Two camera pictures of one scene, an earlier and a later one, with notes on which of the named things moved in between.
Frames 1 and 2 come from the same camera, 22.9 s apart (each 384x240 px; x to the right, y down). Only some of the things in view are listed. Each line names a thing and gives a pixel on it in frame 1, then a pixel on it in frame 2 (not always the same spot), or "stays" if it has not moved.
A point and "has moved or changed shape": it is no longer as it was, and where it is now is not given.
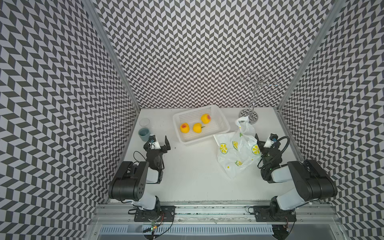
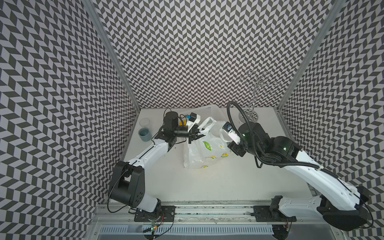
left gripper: (164, 148) to (193, 133)
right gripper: (256, 137) to (236, 148)
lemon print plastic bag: (238, 149) has moved or changed shape
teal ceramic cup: (144, 133) stays
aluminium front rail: (213, 214) stays
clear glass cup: (144, 122) stays
